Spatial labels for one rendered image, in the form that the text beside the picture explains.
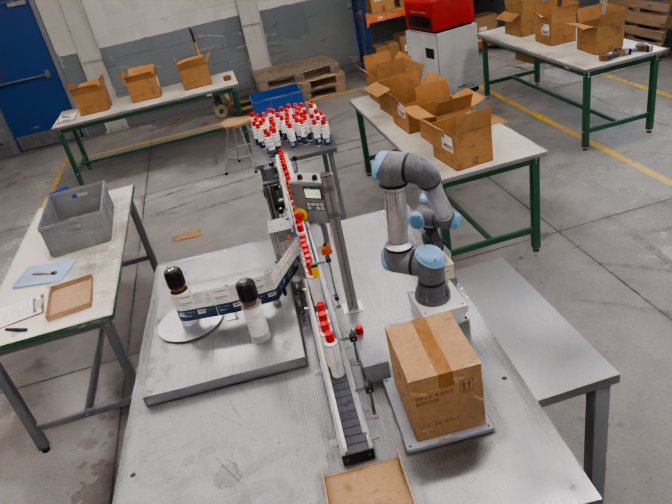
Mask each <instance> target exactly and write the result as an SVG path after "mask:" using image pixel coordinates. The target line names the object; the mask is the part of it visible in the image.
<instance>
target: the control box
mask: <svg viewBox="0 0 672 504"><path fill-rule="evenodd" d="M298 174H301V175H302V177H303V180H301V181H297V175H298ZM314 174H316V175H317V178H318V180H317V181H312V175H314ZM319 174H320V173H303V172H298V173H297V174H296V175H295V176H294V177H293V178H292V179H291V180H289V181H288V184H289V188H290V192H291V196H292V200H293V204H294V208H295V214H296V213H298V212H302V213H303V214H304V219H303V220H302V221H304V222H320V223H330V215H329V214H328V210H327V205H326V200H325V195H324V193H325V192H324V188H323V186H322V182H321V179H320V175H319ZM331 175H332V180H333V184H334V185H333V186H334V190H335V194H336V199H337V204H338V209H339V215H340V213H341V210H340V205H339V200H338V195H337V190H336V185H335V180H334V175H333V173H331ZM303 186H306V187H320V188H321V193H322V198H323V199H305V196H304V191H303ZM306 202H324V204H325V209H326V211H316V210H307V206H306Z"/></svg>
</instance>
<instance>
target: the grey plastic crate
mask: <svg viewBox="0 0 672 504"><path fill-rule="evenodd" d="M81 192H87V193H88V194H87V195H85V196H82V197H78V198H72V197H71V196H72V195H74V194H78V193H81ZM113 214H114V205H113V202H112V200H111V197H110V195H109V193H108V190H107V188H106V183H105V181H104V180H101V181H97V182H94V183H90V184H86V185H83V186H79V187H76V188H72V189H68V190H65V191H61V192H57V193H54V194H50V195H48V196H47V200H46V203H45V206H44V209H43V212H42V215H41V218H40V221H39V224H38V226H37V230H38V232H39V233H40V234H41V236H42V238H43V240H44V242H45V245H46V246H47V248H48V250H49V253H50V255H51V256H52V257H57V256H60V255H64V254H67V253H70V252H74V251H77V250H81V249H84V248H88V247H91V246H94V245H98V244H101V243H105V242H108V241H111V239H112V236H113V235H112V231H113V230H112V228H113V216H114V215H113Z"/></svg>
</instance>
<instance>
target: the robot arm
mask: <svg viewBox="0 0 672 504"><path fill-rule="evenodd" d="M372 176H373V178H374V179H376V180H379V187H380V188H381V189H383V190H384V201H385V212H386V223H387V233H388V241H387V242H386V243H385V245H384V246H383V248H382V250H381V263H382V266H383V267H384V269H386V270H387V271H391V272H393V273H401V274H406V275H411V276H417V278H418V283H417V286H416V290H415V299H416V301H417V302H418V303H419V304H420V305H422V306H426V307H438V306H442V305H444V304H446V303H447V302H448V301H449V300H450V298H451V291H450V288H449V286H448V284H447V282H446V277H445V258H444V253H443V252H445V253H446V255H448V257H449V258H450V259H451V252H450V249H449V247H448V244H447V243H446V242H445V241H444V240H443V239H442V238H440V235H439V232H438V230H437V229H438V228H443V229H449V230H458V229H459V228H460V226H461V222H462V217H461V214H460V213H456V212H453V210H452V208H451V206H450V203H449V201H448V199H447V196H446V194H445V192H444V189H443V187H442V185H441V176H440V173H439V171H438V169H437V168H436V167H435V165H434V164H433V163H432V162H431V161H430V160H428V159H427V158H426V157H424V156H422V155H420V154H417V153H408V152H397V151H391V150H390V151H381V152H379V153H378V154H377V156H376V157H375V159H374V162H373V166H372ZM409 183H412V184H416V185H417V186H418V187H419V189H421V190H423V192H424V193H423V194H421V195H420V196H419V202H420V204H419V205H418V206H417V208H416V209H415V210H414V211H413V212H412V213H411V215H410V216H409V218H408V221H407V208H406V194H405V188H406V187H407V186H408V184H409ZM408 222H409V224H410V226H411V227H412V228H414V229H420V228H422V227H423V229H424V230H425V231H426V232H425V233H426V234H425V233H421V234H422V241H423V244H424V245H421V246H419V247H417V248H413V242H412V240H411V239H409V235H408ZM423 234H424V235H423ZM442 251H443V252H442Z"/></svg>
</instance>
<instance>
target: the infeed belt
mask: <svg viewBox="0 0 672 504"><path fill-rule="evenodd" d="M306 231H307V235H308V240H309V242H310V246H311V251H312V254H313V257H314V262H317V260H316V256H315V253H314V249H313V245H312V242H311V238H310V235H309V231H308V229H306ZM327 367H328V365H327ZM328 371H329V375H330V379H331V383H332V388H333V392H334V396H335V400H336V404H337V409H338V413H339V417H340V421H341V425H342V430H343V434H344V438H345V442H346V446H347V452H345V456H348V455H352V454H356V453H359V452H363V451H367V450H370V448H369V444H368V441H367V437H366V435H363V432H362V429H361V425H360V421H359V418H358V414H357V411H356V407H355V403H354V400H353V396H352V392H351V389H350V385H349V382H348V378H347V374H346V371H345V376H344V377H343V378H340V379H335V378H333V377H332V373H331V369H330V368H329V367H328Z"/></svg>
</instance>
